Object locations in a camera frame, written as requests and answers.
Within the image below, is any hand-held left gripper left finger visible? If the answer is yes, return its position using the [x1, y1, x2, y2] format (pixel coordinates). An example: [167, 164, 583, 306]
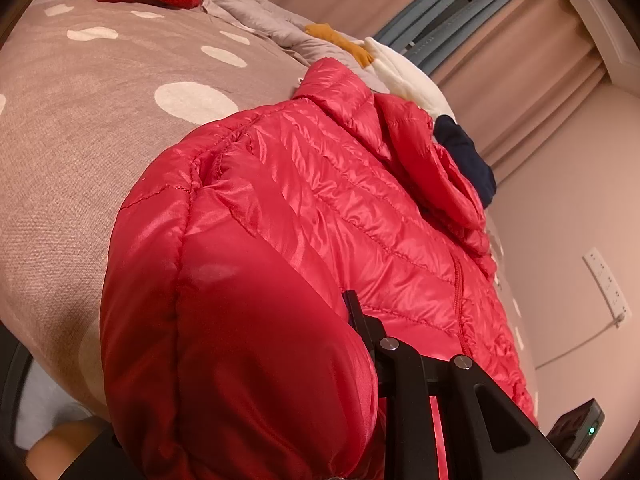
[62, 432, 126, 480]

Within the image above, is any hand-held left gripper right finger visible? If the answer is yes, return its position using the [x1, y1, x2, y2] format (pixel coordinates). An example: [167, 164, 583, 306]
[342, 290, 578, 480]

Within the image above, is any pink-red hooded puffer jacket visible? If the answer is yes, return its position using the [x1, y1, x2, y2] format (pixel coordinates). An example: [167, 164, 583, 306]
[99, 57, 541, 480]

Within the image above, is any person's bare leg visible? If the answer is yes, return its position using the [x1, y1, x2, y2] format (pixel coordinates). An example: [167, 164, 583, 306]
[30, 417, 106, 480]

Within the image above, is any navy blue garment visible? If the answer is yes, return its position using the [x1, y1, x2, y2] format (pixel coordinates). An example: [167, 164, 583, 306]
[432, 115, 497, 209]

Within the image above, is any white plush goose toy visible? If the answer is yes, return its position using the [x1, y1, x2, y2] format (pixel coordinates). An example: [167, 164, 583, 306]
[305, 22, 458, 123]

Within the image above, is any blue curtain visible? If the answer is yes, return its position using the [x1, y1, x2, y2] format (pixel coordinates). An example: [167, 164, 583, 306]
[372, 0, 551, 81]

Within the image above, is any grey quilt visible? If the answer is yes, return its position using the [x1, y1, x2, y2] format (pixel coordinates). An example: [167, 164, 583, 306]
[192, 0, 381, 93]

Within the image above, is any white cable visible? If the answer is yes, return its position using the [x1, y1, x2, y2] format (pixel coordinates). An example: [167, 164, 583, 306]
[535, 317, 621, 368]

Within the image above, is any white wall power strip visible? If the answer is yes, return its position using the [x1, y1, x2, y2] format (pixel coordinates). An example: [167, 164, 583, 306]
[582, 246, 633, 330]

